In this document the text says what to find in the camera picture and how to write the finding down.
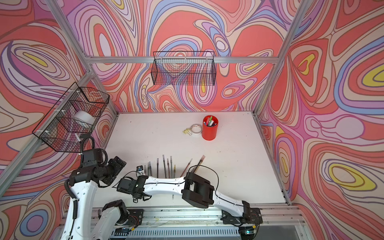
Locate yellow binder clip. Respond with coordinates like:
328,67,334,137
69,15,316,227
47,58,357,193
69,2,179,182
183,129,192,136

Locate black wire basket left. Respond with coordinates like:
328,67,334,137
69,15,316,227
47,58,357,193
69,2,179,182
32,83,110,153

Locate red capped pencil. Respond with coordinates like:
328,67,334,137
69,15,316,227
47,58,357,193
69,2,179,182
167,159,171,179

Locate white marker in basket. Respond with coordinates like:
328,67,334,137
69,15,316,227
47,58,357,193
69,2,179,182
75,133,82,143

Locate yellow black capped pencil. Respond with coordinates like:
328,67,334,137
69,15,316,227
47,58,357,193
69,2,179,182
192,155,206,173

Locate white tape roll in basket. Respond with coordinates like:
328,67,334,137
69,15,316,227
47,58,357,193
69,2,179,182
73,111,95,125

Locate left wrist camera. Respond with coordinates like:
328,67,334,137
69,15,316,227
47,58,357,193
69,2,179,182
81,149,104,167

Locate red pen cup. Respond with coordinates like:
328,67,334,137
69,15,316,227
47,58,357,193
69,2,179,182
202,115,219,141

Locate black wire basket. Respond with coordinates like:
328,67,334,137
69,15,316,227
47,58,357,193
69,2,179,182
151,51,217,87
32,83,110,153

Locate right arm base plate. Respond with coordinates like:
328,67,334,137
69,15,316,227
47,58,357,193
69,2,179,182
220,208,263,227

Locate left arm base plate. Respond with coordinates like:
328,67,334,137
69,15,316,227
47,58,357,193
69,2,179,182
116,209,144,227

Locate dark capped pencil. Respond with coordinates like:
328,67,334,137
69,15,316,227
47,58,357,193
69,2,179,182
163,155,168,178

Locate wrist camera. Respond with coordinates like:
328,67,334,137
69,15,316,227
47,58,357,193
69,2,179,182
136,165,145,177
81,149,104,167

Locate black wire basket rear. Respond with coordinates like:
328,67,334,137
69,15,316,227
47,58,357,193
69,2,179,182
151,51,217,87

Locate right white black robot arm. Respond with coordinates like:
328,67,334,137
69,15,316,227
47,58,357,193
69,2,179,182
117,173,263,227

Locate pink capped pencil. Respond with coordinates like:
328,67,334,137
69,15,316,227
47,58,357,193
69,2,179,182
180,158,193,177

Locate clear tape roll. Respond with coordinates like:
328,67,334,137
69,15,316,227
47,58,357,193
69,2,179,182
190,124,203,136

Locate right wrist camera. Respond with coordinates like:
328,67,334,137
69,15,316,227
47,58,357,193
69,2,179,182
136,165,145,177

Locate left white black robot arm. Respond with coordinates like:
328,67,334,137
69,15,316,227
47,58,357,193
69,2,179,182
61,134,129,240

